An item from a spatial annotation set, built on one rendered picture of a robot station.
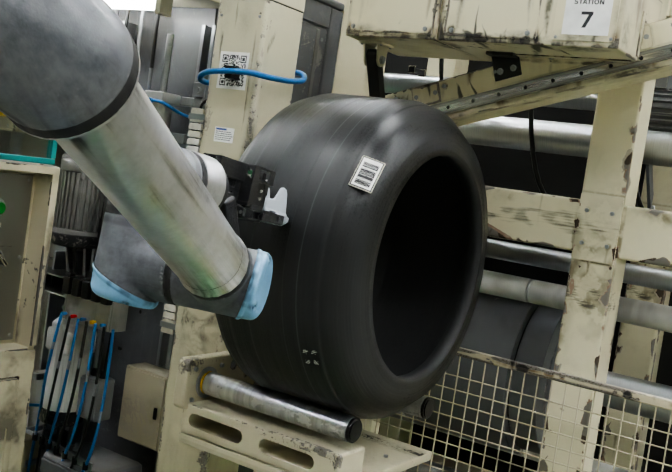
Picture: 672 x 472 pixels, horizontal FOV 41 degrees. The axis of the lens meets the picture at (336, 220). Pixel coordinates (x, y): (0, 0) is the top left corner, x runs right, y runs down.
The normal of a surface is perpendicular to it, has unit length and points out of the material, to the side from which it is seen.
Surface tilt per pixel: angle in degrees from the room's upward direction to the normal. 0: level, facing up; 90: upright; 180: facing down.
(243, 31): 90
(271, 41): 90
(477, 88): 90
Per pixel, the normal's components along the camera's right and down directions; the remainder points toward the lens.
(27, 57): 0.38, 0.42
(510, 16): -0.54, -0.04
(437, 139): 0.82, -0.04
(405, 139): 0.43, -0.52
